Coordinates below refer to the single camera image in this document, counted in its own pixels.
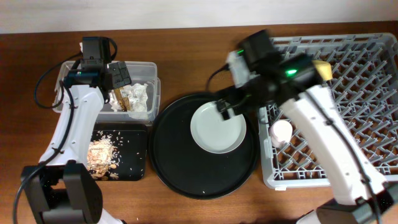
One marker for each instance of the round black serving tray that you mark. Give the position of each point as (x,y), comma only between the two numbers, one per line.
(188,169)

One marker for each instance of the grey plate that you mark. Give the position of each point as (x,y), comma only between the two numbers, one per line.
(214,134)

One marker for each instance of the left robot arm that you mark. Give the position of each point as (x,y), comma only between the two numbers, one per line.
(59,189)

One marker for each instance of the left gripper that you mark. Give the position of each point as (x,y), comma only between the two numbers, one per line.
(120,72)

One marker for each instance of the black rectangular tray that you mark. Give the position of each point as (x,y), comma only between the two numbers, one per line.
(132,142)

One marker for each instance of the gold snack wrapper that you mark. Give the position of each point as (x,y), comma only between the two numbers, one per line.
(122,95)

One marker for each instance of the clear plastic bin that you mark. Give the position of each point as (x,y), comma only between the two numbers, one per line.
(143,71)

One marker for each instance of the pink cup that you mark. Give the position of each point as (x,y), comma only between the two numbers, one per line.
(280,133)

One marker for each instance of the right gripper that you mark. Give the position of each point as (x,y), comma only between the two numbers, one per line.
(235,107)

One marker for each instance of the white napkin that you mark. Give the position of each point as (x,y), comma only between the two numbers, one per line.
(138,98)

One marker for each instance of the grey dishwasher rack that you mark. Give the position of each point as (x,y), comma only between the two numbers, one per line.
(364,86)

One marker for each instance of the yellow bowl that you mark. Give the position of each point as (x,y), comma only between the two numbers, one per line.
(324,69)

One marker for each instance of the food scraps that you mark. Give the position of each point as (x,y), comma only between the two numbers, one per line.
(103,156)

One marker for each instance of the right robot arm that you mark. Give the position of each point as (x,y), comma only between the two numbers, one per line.
(261,75)

